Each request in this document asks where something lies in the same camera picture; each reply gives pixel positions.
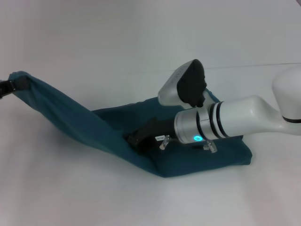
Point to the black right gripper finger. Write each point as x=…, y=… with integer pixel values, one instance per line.
x=147, y=149
x=135, y=137

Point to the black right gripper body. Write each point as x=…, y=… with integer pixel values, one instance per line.
x=160, y=128

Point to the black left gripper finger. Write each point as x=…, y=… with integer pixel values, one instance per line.
x=2, y=96
x=14, y=86

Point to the blue-green shirt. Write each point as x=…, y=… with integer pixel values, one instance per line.
x=82, y=127

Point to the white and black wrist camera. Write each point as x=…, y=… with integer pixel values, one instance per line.
x=185, y=82

